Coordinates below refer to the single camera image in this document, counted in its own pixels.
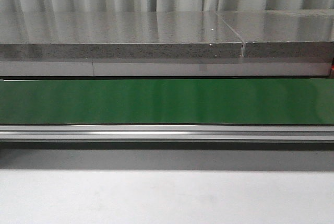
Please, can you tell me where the green conveyor belt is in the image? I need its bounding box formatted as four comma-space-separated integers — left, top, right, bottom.
1, 78, 333, 124

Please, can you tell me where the grey stone slab left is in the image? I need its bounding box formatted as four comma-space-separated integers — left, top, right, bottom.
1, 11, 242, 60

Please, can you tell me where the grey stone slab right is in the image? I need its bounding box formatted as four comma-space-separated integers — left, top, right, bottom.
217, 10, 333, 61

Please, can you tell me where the aluminium conveyor frame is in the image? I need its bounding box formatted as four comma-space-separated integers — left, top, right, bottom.
1, 124, 333, 144

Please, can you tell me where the grey stone slab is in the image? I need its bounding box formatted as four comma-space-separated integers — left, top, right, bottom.
1, 11, 242, 60
217, 10, 333, 61

